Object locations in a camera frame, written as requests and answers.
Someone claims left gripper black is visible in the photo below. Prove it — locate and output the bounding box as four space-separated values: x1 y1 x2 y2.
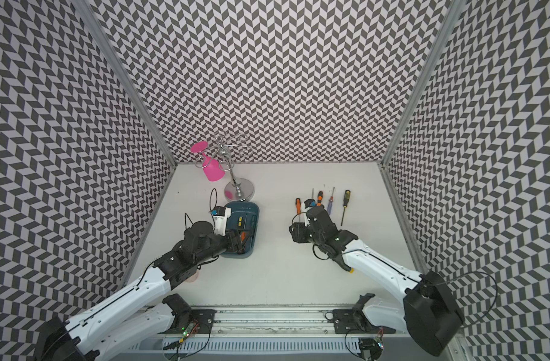
195 228 253 265

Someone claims green black screwdriver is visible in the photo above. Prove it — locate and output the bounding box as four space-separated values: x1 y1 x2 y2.
249 214 258 245

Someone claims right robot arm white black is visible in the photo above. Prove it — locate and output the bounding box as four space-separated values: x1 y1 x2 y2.
289 206 465 356

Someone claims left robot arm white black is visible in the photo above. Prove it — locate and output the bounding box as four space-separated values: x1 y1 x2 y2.
34 221 241 360

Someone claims orange black small screwdriver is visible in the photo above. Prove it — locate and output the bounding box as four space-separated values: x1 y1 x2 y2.
316 191 324 206

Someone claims teal plastic storage box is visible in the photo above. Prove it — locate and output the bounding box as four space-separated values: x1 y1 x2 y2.
221 202 259 259

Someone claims purple red screwdriver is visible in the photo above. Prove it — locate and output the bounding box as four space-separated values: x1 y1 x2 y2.
327 187 335 216

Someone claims black yellow far screwdriver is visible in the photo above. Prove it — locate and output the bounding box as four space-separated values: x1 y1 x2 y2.
341 190 351 226

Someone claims black yellow long screwdriver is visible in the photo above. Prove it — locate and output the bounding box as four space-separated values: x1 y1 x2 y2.
338 260 353 273

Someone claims clear pink plastic cup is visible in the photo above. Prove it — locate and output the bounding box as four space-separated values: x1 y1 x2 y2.
185 269 199 283

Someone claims chrome glass holder stand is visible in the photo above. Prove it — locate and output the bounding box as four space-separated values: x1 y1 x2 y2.
213 131 255 202

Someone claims pink plastic wine glass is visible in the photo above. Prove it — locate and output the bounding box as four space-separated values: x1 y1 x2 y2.
190 141 225 182

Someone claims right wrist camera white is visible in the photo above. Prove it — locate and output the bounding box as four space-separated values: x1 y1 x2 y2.
301 199 317 227

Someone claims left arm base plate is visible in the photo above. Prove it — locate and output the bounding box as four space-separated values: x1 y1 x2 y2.
150 308 216 335

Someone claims aluminium front rail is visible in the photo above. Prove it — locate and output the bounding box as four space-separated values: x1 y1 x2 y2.
82 306 456 339

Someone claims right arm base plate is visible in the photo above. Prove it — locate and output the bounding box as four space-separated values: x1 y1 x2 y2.
332 309 380 335

